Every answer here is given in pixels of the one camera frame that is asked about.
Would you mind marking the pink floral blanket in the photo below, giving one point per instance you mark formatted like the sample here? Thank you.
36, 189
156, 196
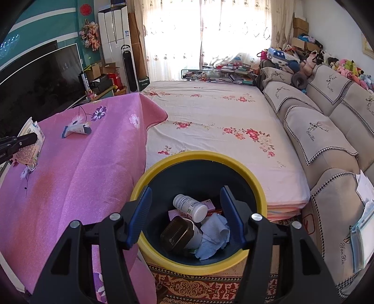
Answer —
87, 175

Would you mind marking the large beige embroidered sofa cushion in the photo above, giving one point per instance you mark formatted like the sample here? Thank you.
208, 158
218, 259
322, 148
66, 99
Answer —
315, 131

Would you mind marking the beige sofa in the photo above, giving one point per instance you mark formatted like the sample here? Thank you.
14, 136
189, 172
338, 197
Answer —
336, 181

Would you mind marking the cluttered glass table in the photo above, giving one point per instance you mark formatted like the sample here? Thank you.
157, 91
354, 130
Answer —
219, 74

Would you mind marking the white floral bed sheet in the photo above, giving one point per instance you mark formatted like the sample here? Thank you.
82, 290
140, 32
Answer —
219, 117

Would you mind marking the pink box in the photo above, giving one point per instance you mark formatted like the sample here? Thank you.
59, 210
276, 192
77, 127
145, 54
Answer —
210, 204

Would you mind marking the blue tissue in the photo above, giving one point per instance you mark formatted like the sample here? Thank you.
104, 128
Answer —
213, 236

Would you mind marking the artificial flower bunch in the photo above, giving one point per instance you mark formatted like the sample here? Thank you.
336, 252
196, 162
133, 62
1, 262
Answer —
90, 35

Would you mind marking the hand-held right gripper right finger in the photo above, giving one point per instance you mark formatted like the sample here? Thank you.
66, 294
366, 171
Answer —
230, 216

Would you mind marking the white paper stack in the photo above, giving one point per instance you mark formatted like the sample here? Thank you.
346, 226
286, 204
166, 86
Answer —
365, 187

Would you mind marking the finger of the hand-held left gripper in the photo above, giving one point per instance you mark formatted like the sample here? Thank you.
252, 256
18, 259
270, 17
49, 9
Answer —
23, 140

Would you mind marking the yellow rimmed dark bin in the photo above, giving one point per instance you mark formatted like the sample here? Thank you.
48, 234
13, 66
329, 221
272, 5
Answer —
198, 155

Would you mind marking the framed wall picture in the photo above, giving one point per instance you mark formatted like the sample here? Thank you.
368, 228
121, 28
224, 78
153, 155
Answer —
367, 43

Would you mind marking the pile of plush toys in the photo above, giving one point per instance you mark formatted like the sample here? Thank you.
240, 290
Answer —
350, 68

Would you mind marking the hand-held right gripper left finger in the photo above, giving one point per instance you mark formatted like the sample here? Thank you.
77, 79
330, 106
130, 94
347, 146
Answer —
140, 216

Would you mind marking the clear blue document pouch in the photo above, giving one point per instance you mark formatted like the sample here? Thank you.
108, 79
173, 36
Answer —
361, 242

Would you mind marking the black white tower fan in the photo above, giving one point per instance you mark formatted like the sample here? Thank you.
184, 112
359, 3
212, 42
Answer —
130, 67

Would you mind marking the blue star print bag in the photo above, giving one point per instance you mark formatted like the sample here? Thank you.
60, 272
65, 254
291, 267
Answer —
279, 57

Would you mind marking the jar with brown lid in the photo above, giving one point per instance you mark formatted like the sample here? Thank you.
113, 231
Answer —
178, 235

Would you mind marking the pink plush toy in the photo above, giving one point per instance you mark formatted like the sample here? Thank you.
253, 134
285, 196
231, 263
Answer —
308, 62

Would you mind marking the stacked cardboard boxes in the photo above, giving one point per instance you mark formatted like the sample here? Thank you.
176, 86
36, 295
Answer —
301, 29

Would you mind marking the open cardboard boxes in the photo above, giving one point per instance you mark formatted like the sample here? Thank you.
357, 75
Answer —
99, 70

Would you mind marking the small beige embroidered sofa cushion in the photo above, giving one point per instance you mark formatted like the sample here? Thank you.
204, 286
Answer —
286, 90

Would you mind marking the black flat television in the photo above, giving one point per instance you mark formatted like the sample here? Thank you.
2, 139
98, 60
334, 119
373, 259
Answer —
38, 79

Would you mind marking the white paper noodle bowl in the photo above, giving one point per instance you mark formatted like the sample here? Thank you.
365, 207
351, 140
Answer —
29, 152

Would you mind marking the grey neck pillow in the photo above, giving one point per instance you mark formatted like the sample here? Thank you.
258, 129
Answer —
299, 80

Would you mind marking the cardboard box red print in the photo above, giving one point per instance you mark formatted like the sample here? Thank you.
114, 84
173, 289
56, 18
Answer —
306, 225

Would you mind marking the red patterned carpet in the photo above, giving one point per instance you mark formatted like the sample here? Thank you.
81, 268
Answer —
190, 286

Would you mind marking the small white blue tube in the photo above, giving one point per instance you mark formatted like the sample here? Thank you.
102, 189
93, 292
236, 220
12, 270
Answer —
76, 130

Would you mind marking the white pill bottle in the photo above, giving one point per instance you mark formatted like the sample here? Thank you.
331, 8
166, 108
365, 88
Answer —
190, 206

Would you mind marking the black upright box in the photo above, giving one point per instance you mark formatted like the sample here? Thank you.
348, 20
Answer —
86, 83

